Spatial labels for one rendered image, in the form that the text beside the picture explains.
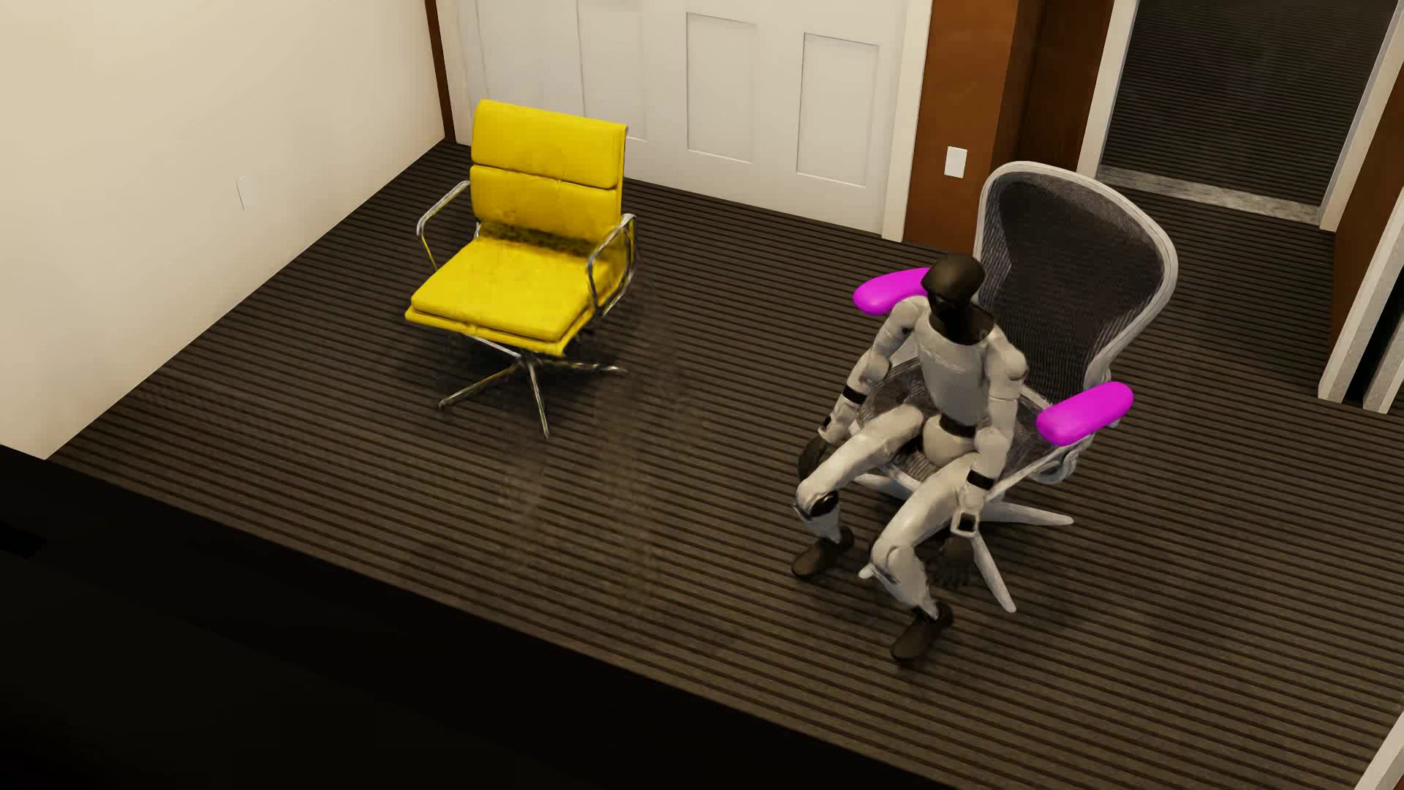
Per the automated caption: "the magenta chair armrest pad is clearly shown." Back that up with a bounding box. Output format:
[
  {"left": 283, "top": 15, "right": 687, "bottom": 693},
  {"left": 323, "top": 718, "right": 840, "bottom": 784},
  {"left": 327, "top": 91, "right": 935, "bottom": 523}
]
[
  {"left": 852, "top": 266, "right": 934, "bottom": 320},
  {"left": 1035, "top": 380, "right": 1136, "bottom": 448}
]

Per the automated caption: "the grey mesh office chair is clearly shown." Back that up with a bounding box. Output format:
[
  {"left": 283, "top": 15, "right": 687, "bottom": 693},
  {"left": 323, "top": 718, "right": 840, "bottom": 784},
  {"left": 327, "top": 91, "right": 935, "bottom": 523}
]
[{"left": 850, "top": 161, "right": 1180, "bottom": 616}]

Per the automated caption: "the yellow padded office chair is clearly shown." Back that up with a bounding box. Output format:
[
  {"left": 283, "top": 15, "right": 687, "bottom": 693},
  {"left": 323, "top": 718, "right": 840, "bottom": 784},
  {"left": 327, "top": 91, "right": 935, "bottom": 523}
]
[{"left": 404, "top": 99, "right": 638, "bottom": 440}]

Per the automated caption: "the white left robot leg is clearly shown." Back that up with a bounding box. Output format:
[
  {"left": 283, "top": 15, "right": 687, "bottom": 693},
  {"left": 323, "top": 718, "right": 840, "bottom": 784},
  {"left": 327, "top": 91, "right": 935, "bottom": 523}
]
[{"left": 867, "top": 466, "right": 994, "bottom": 664}]

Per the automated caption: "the white robot leg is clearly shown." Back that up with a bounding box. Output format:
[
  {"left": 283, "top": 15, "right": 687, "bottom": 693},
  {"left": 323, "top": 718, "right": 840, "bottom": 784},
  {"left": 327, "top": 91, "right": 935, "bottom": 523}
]
[
  {"left": 790, "top": 404, "right": 947, "bottom": 581},
  {"left": 867, "top": 466, "right": 994, "bottom": 664}
]

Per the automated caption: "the white right robot leg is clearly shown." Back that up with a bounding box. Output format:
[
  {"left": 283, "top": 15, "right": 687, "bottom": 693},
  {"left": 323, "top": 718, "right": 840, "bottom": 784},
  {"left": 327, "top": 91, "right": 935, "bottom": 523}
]
[{"left": 790, "top": 404, "right": 947, "bottom": 581}]

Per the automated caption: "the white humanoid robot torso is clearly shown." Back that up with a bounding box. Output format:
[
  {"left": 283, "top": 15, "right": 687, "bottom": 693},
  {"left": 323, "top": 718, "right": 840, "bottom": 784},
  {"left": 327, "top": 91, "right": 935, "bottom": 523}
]
[{"left": 913, "top": 309, "right": 1002, "bottom": 462}]

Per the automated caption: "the black robot head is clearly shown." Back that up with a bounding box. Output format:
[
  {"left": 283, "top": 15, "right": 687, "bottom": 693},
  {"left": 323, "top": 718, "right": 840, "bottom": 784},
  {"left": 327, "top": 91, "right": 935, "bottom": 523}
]
[{"left": 920, "top": 255, "right": 987, "bottom": 336}]

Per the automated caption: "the white panelled door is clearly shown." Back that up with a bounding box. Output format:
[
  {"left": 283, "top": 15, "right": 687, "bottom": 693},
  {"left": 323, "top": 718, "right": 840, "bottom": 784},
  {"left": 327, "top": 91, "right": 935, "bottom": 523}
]
[{"left": 452, "top": 0, "right": 914, "bottom": 238}]

